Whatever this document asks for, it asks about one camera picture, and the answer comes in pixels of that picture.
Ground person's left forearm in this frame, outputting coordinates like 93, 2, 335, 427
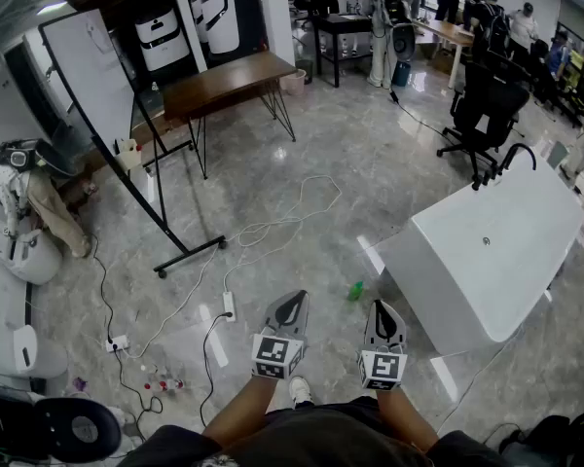
201, 375, 294, 450

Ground white appliance with black band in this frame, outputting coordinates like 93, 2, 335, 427
134, 7, 183, 73
200, 0, 241, 55

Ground long white cable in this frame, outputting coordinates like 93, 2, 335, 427
124, 174, 344, 360

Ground brown wooden table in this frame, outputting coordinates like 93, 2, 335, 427
162, 50, 299, 181

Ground black power cable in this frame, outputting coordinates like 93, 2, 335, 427
199, 310, 236, 428
88, 233, 164, 428

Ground black bathtub faucet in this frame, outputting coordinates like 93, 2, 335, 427
470, 142, 538, 192

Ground person's black clothing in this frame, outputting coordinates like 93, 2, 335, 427
116, 395, 517, 467

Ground white toilet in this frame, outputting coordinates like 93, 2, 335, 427
0, 221, 64, 286
0, 322, 70, 384

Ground black office chair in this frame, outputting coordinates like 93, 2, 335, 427
436, 59, 532, 185

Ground black backpack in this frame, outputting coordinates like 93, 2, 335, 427
497, 385, 584, 467

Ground white round fan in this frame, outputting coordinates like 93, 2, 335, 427
390, 22, 417, 88

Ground small white box red dots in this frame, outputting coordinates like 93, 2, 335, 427
113, 137, 143, 170

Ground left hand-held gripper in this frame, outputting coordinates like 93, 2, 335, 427
250, 289, 311, 381

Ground clear bottles with red caps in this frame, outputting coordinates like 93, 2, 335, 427
139, 363, 187, 397

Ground thin white cable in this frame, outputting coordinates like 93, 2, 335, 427
436, 327, 523, 433

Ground light wooden desk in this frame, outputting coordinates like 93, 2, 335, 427
412, 18, 476, 90

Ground whiteboard on black stand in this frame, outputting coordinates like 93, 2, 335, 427
37, 8, 229, 280

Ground white bathtub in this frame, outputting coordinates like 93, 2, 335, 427
371, 151, 584, 358

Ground white shoe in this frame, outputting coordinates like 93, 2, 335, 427
288, 376, 314, 409

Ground black table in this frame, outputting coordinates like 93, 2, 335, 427
311, 13, 374, 89

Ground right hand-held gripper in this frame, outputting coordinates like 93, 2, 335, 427
356, 300, 409, 392

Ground person's right forearm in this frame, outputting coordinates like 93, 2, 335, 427
374, 386, 440, 452

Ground pink waste bin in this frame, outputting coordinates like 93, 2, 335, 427
285, 68, 309, 98

